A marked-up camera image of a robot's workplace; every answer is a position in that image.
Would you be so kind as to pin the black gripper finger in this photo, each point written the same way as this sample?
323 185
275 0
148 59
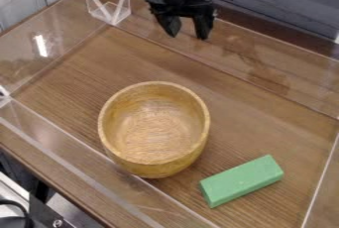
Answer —
169 23
202 25

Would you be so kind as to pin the green rectangular block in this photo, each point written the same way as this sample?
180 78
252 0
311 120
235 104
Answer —
240 180

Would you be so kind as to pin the brown wooden bowl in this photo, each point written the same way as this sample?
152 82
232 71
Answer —
153 127

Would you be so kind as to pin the clear acrylic tray walls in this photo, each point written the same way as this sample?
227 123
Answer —
269 91

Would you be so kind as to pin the black metal table bracket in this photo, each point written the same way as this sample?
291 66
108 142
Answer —
44 216

